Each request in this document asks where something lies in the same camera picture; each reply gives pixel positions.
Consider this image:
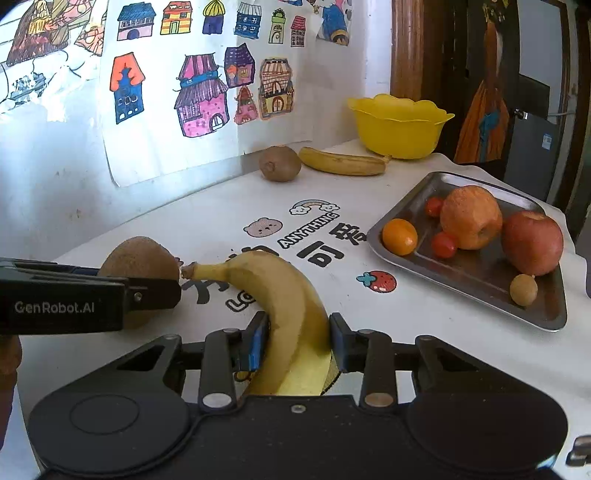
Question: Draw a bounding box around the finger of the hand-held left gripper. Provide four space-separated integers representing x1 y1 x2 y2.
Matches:
122 276 182 320
55 263 129 280

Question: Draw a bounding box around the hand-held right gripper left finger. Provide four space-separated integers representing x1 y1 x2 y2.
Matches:
117 311 271 413

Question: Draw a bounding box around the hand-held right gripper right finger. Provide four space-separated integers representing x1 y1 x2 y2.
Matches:
328 313 481 409

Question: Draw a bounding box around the large brown kiwi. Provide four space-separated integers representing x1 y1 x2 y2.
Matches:
97 236 182 329

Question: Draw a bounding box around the curved yellow banana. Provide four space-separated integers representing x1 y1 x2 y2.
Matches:
181 250 334 397

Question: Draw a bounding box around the orange tangerine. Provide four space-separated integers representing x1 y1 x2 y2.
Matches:
382 218 419 256

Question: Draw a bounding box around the stainless steel tray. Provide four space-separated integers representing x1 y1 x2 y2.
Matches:
366 171 568 332

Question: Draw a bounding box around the streaked orange-red apple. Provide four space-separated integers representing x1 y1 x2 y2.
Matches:
440 185 503 251

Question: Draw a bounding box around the small brown longan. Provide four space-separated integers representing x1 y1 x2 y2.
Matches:
509 274 539 306

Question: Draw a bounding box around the smooth red apple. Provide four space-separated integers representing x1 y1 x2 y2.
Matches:
502 209 565 277

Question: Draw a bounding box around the person's left hand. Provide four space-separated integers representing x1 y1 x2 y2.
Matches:
0 335 24 446

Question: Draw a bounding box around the colourful houses drawing poster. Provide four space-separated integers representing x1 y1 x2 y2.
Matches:
98 0 356 188

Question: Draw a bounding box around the long yellow banana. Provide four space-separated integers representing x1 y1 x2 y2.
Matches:
298 146 393 177

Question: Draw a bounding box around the kiwi with sticker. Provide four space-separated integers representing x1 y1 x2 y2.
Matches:
258 145 302 182

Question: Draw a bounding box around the yellow plastic bowl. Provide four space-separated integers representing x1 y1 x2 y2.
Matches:
347 93 455 160

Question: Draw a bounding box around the brown and white drawing sheet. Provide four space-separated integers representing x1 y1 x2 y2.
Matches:
0 0 110 116

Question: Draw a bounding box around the grey metal box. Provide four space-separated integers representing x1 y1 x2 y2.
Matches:
502 110 576 205

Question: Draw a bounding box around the blue figure drawing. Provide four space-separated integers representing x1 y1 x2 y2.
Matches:
315 0 354 47

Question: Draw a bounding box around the wooden door frame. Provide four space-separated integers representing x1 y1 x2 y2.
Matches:
390 0 585 213

